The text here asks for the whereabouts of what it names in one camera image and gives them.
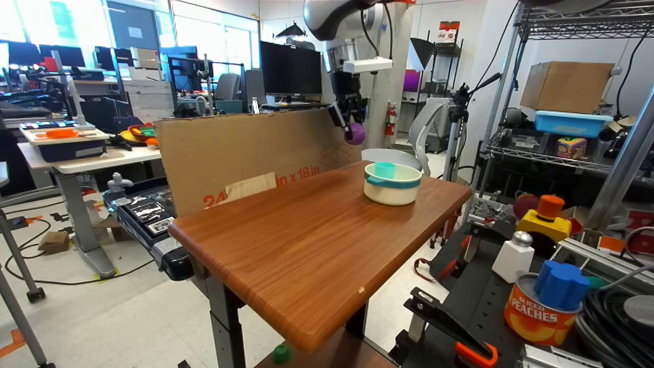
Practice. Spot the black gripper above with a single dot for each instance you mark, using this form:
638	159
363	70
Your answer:
346	89

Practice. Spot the purple plush toy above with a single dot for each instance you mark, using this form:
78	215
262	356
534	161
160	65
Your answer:
357	133

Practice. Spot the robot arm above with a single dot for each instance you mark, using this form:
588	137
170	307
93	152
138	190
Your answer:
348	51

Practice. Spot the colourful cube toy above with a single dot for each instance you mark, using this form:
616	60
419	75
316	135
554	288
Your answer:
571	147

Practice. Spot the yellow orange toy block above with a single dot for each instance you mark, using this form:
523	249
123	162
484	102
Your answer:
546	220

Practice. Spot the red fire extinguisher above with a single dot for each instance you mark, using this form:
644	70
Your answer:
391	120

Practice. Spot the black computer monitor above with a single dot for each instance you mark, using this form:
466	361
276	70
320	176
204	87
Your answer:
288	72

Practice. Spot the grey office chair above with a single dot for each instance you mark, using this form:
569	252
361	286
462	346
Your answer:
419	121

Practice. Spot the white teal-rimmed bowl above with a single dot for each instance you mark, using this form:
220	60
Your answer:
391	182

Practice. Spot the large cardboard sheet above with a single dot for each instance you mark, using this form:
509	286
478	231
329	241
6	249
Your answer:
213	161

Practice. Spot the blue plastic bin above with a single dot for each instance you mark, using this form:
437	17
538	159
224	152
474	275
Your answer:
571	123

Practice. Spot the brown cardboard box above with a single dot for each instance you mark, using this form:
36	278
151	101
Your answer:
566	87

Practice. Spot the orange black clamp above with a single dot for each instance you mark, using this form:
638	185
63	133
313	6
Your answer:
427	311

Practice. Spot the white salt shaker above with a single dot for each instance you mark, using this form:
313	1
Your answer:
513	257

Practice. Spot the green ball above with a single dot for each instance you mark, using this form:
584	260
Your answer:
281	354

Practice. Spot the orange peaches can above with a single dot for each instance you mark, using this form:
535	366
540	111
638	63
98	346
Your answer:
532	319

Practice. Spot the blue plastic block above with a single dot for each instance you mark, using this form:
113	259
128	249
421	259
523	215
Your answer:
561	286

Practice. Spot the tray with orange plate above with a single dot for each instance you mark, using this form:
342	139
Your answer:
62	141

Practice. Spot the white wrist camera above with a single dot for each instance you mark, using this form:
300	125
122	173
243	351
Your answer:
363	65

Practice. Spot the camera tripod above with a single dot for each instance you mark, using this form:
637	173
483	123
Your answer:
459	118

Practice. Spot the metal wire shelf rack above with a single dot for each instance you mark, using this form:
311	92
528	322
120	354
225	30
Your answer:
516	159

